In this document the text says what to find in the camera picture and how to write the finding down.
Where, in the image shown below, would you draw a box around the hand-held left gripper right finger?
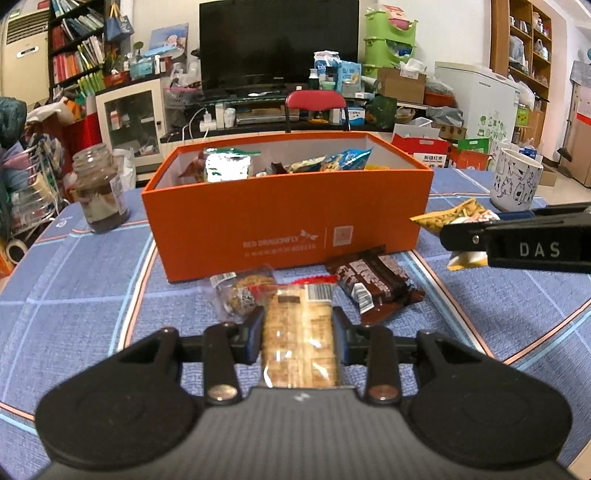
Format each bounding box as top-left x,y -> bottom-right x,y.
332,307 -> 490,403

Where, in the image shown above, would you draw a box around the clear cracker packet red top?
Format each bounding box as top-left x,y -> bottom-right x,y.
260,276 -> 343,389

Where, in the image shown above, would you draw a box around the red folding chair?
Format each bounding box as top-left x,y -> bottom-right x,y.
284,90 -> 348,134

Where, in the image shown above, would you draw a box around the blue tote bag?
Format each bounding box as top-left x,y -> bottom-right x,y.
105,2 -> 135,43

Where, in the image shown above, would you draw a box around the teal padded coat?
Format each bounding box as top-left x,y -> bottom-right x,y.
0,97 -> 28,149

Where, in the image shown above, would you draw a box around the glass jar with brown contents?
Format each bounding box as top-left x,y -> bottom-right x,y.
73,144 -> 131,234

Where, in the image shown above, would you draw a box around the white chest freezer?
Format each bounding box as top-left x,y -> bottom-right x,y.
434,61 -> 522,145

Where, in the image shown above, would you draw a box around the metal cart with clothes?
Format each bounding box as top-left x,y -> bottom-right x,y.
0,134 -> 64,241

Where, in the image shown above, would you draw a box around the blue painted picture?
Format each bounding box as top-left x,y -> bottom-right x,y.
148,23 -> 190,59

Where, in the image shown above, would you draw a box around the roll of tape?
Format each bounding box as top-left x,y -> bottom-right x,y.
6,240 -> 29,265

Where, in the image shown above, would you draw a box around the blue yellow snack packet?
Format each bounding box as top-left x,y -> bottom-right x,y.
322,148 -> 374,172

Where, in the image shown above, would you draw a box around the blue plaid tablecloth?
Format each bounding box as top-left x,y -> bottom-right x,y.
0,168 -> 591,480

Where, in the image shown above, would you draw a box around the orange green carton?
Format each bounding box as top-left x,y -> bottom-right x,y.
450,137 -> 493,171

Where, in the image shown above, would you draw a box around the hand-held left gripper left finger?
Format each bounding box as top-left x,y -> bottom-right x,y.
111,307 -> 265,408

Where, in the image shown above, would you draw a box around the beige standing air conditioner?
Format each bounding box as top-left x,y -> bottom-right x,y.
0,9 -> 51,110

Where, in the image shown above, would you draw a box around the white glass-door cabinet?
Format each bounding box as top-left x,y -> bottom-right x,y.
95,76 -> 168,174

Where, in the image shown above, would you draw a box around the red white gift box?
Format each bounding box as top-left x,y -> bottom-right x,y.
392,133 -> 451,169

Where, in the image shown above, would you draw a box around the black flat television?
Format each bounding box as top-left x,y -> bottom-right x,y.
198,0 -> 360,93

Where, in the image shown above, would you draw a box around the low television stand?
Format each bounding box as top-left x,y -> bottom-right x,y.
159,91 -> 398,145

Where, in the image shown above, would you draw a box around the orange cardboard box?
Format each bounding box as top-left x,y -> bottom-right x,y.
141,131 -> 435,284

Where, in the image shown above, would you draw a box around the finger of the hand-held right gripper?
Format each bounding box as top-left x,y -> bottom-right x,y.
526,202 -> 591,221
438,222 -> 490,253

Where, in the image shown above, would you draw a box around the white mug with cat print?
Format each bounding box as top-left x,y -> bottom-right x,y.
489,148 -> 544,213

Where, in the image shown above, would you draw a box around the brown chocolate packet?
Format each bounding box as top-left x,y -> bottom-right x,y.
325,244 -> 426,326

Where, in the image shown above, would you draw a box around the green stacked storage bins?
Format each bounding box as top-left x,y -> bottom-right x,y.
362,8 -> 419,80

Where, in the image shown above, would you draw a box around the brown cardboard box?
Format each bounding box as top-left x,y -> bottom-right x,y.
378,68 -> 428,105

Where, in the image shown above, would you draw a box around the blue white package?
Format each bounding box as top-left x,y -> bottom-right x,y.
338,61 -> 363,93

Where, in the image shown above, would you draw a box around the wooden open shelf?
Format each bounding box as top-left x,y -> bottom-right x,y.
490,0 -> 554,139

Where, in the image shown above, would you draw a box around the red brown snack packet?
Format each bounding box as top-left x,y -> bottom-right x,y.
178,154 -> 206,184

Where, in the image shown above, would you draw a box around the dark bookshelf with books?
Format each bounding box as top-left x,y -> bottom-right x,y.
48,0 -> 134,100

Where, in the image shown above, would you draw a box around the silver green snack packet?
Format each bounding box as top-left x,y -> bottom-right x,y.
203,148 -> 262,184

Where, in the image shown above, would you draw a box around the yellow chip packet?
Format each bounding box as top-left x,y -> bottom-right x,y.
410,198 -> 502,272

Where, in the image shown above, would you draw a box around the clear wrapped cookie packet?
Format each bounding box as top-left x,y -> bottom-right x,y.
208,264 -> 279,322

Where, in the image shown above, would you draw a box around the pale yellow snack packet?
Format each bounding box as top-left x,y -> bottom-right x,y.
285,157 -> 327,174

